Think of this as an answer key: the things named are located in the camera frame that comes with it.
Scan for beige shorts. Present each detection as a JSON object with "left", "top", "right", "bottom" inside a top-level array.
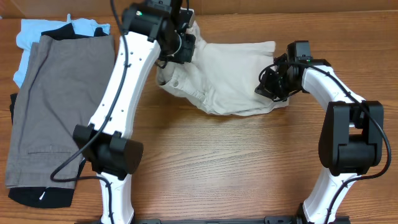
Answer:
[{"left": 156, "top": 24, "right": 289, "bottom": 116}]

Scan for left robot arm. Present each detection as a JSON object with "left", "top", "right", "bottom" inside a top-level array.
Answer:
[{"left": 73, "top": 0, "right": 195, "bottom": 223}]

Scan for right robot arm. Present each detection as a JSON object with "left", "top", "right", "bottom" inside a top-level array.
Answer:
[{"left": 255, "top": 40, "right": 390, "bottom": 224}]

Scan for grey shorts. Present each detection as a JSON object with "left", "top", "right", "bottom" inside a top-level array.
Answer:
[{"left": 4, "top": 34, "right": 116, "bottom": 190}]

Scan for light blue garment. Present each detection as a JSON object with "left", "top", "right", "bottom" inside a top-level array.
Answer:
[{"left": 13, "top": 14, "right": 111, "bottom": 88}]

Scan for black garment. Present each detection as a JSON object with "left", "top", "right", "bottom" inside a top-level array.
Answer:
[{"left": 7, "top": 22, "right": 108, "bottom": 209}]

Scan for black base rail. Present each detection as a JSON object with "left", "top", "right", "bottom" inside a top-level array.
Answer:
[{"left": 74, "top": 214, "right": 351, "bottom": 224}]

